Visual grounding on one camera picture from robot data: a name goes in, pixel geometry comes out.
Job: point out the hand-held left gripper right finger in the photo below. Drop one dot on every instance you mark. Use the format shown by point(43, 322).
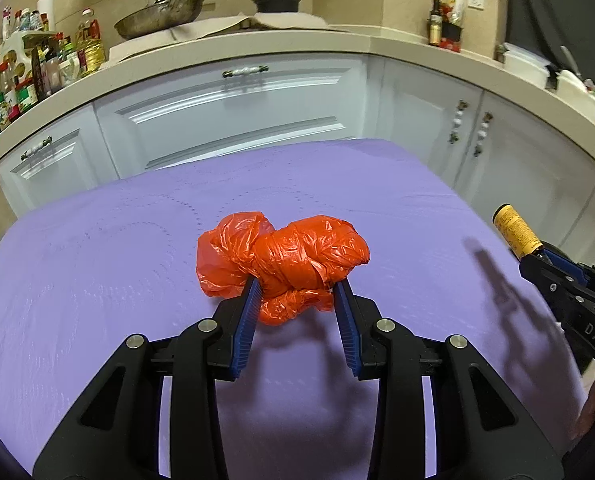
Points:
point(347, 330)

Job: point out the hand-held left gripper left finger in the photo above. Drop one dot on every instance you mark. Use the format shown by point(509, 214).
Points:
point(245, 330)

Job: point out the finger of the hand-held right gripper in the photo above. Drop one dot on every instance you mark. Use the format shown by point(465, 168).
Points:
point(567, 264)
point(542, 275)

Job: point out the gold label bottle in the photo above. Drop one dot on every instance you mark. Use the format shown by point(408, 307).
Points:
point(515, 230)

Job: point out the red plastic bag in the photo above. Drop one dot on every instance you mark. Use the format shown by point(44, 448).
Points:
point(287, 255)

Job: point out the purple tablecloth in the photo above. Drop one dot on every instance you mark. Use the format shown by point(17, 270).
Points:
point(102, 260)

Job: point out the white lidded container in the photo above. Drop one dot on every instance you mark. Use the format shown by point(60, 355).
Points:
point(527, 65)

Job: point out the steel spoon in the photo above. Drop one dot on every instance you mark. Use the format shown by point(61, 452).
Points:
point(570, 60)

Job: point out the white kitchen cabinets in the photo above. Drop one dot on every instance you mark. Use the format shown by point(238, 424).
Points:
point(302, 100)

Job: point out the red black box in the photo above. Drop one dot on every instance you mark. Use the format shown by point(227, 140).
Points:
point(451, 40)

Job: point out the beige countertop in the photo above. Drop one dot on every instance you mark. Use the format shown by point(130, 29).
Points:
point(402, 50)

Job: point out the dark olive oil bottle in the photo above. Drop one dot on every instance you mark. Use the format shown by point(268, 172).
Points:
point(434, 27)

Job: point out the white paper packets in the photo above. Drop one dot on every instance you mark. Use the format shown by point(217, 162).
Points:
point(457, 5)

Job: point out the yellow cooking oil bottle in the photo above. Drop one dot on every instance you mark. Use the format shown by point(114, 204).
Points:
point(92, 50)

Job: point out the steel frying pan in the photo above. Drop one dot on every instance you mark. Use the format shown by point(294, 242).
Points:
point(152, 22)

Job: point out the black pot with lid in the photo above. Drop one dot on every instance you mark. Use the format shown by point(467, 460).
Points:
point(277, 4)

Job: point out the cluster of condiment bottles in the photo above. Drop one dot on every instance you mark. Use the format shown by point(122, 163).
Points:
point(32, 75)

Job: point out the paper towel roll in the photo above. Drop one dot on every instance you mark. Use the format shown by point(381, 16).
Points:
point(46, 10)

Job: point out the white wall socket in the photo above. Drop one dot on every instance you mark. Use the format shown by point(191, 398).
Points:
point(476, 1)

